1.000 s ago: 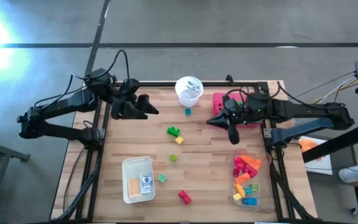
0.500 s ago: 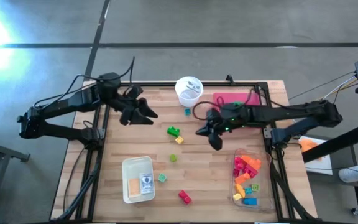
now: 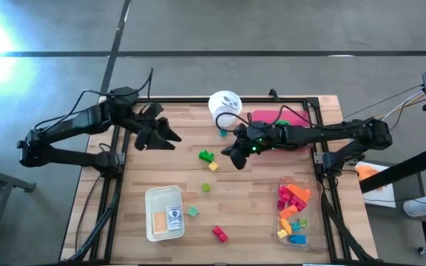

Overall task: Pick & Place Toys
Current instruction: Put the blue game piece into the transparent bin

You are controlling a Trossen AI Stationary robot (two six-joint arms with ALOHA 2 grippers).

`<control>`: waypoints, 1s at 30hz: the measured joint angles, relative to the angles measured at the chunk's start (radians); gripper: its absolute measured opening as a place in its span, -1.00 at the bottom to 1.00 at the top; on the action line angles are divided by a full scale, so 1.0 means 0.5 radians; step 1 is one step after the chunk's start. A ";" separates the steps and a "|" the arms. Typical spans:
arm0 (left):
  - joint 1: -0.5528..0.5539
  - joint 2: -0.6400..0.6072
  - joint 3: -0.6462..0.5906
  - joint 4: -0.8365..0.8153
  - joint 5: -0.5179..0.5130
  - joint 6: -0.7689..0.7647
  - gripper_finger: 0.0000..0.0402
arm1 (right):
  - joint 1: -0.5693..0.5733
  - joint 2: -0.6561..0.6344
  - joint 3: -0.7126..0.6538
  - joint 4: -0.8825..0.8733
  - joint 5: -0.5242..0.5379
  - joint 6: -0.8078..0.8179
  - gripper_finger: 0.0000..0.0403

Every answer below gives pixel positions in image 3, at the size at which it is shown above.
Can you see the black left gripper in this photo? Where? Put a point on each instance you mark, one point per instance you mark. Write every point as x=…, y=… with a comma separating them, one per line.
x=142, y=118

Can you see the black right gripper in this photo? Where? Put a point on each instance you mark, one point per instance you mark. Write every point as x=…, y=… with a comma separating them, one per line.
x=257, y=136

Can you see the green toy block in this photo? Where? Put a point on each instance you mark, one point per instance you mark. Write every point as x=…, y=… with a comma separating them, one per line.
x=205, y=155

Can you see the lime green toy cube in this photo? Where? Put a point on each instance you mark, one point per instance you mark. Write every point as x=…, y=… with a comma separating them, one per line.
x=206, y=187

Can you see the red two-stud toy block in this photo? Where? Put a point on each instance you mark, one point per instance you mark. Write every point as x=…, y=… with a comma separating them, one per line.
x=220, y=234
x=299, y=202
x=284, y=193

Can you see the white plastic tray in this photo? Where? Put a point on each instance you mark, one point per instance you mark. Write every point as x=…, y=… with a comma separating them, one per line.
x=157, y=199

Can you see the small red toy block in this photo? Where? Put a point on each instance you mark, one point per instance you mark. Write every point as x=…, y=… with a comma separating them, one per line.
x=281, y=204

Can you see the orange slanted toy block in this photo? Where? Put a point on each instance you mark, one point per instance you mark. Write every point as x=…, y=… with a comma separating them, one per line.
x=288, y=212
x=299, y=191

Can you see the clear plastic card pack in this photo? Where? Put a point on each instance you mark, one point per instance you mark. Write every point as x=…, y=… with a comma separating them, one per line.
x=174, y=221

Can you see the orange card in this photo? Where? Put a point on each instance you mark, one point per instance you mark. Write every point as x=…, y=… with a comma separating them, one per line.
x=159, y=223

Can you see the small yellow toy block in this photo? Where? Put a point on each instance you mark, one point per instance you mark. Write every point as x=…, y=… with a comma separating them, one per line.
x=282, y=233

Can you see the blue toy cube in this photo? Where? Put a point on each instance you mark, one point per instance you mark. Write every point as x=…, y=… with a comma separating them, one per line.
x=295, y=226
x=223, y=133

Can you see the pale lime toy cube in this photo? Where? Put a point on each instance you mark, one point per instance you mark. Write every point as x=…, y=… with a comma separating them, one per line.
x=304, y=222

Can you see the blue toy block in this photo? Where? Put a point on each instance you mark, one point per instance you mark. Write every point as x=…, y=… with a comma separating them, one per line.
x=298, y=239

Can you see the clear plastic tray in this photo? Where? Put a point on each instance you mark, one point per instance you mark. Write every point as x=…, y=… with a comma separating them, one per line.
x=316, y=221

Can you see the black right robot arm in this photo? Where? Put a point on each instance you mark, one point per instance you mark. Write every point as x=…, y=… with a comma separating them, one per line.
x=327, y=133

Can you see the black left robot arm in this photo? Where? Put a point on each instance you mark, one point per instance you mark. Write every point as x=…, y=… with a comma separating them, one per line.
x=69, y=122

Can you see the yellow toy cube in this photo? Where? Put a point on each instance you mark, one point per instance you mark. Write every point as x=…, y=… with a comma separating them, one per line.
x=213, y=166

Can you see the white cup with face print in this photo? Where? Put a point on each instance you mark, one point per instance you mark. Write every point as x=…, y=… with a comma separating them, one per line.
x=231, y=101

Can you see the pink plastic tray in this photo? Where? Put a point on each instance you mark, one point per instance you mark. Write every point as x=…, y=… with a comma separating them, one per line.
x=272, y=116

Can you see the pale teal toy cube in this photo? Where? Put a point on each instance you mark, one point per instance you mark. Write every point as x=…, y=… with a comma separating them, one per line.
x=193, y=211

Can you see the small orange object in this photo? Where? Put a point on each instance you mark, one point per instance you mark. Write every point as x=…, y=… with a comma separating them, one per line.
x=367, y=171

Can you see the white paper sheet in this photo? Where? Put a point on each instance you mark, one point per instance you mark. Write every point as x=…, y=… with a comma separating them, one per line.
x=383, y=196

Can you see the black side table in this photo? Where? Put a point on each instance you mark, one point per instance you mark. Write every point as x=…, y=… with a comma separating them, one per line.
x=13, y=183

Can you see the black slanted beam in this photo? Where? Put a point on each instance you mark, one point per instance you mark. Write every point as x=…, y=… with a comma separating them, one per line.
x=401, y=170

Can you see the person's shoe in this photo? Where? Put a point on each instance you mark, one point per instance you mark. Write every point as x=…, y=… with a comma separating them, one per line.
x=418, y=208

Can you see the black caster wheel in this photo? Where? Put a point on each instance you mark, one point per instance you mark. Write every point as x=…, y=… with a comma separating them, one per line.
x=424, y=252

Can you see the black table frame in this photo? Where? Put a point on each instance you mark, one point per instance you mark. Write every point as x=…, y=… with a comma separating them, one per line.
x=198, y=99

